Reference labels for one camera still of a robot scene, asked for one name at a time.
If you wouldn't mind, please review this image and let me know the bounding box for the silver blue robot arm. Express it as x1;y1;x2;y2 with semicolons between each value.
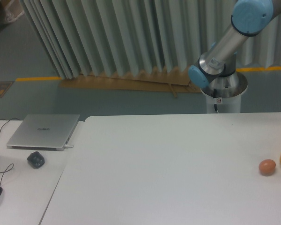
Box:
188;0;281;99

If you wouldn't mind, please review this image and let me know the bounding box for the flat brown cardboard sheet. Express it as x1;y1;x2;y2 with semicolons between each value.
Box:
59;67;201;98

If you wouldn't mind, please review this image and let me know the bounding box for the pale green pleated curtain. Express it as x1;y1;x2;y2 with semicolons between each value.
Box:
22;0;281;79

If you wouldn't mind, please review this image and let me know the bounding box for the silver closed laptop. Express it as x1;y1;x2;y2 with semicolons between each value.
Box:
7;114;80;150

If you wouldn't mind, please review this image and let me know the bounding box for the black earbud case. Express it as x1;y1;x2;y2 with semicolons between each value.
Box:
27;151;45;169

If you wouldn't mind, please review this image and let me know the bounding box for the brown egg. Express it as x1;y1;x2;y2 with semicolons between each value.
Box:
259;159;276;176

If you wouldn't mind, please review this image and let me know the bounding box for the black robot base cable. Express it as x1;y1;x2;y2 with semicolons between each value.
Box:
212;89;220;114

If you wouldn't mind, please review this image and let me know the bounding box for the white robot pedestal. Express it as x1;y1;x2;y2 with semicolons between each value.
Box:
201;89;247;113

